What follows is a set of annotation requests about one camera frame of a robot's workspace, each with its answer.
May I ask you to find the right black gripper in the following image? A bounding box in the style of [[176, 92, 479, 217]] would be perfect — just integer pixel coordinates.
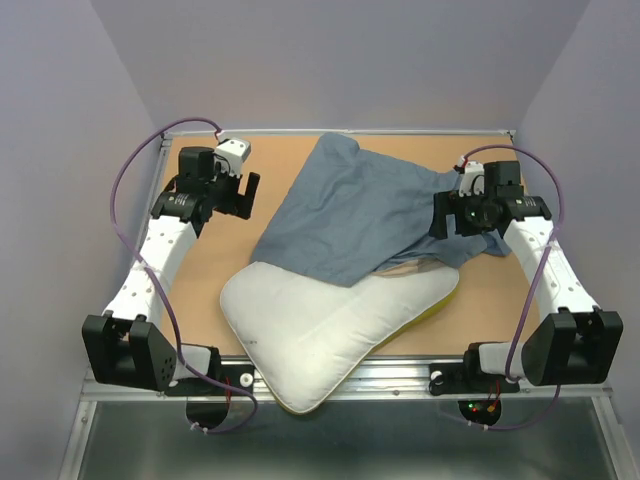
[[428, 187, 496, 239]]

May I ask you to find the blue grey pillowcase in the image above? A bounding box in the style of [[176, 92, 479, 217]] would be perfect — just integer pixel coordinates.
[[250, 133, 511, 287]]

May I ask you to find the white pillow yellow edge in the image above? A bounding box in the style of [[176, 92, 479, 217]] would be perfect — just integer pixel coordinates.
[[220, 261, 459, 415]]

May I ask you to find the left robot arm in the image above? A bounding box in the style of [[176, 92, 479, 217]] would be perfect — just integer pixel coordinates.
[[82, 138, 260, 394]]

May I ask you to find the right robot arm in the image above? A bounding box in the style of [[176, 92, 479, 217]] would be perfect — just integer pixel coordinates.
[[429, 158, 623, 390]]

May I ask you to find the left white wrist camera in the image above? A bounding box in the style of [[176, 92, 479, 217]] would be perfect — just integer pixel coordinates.
[[214, 138, 251, 178]]

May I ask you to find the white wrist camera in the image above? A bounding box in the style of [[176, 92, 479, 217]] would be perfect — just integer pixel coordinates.
[[214, 138, 251, 178], [458, 161, 484, 197]]

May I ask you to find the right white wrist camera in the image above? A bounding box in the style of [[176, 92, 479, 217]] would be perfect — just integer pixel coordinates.
[[458, 161, 484, 197]]

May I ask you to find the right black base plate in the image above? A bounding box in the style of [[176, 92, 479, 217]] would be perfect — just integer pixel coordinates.
[[428, 362, 520, 396]]

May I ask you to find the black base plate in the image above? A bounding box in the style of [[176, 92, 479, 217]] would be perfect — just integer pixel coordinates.
[[428, 362, 520, 396], [164, 363, 256, 397]]

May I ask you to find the aluminium front rail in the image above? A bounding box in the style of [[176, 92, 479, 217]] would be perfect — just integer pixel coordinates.
[[80, 355, 613, 403]]

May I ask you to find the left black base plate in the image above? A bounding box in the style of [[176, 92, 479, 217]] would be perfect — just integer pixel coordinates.
[[164, 363, 256, 397]]

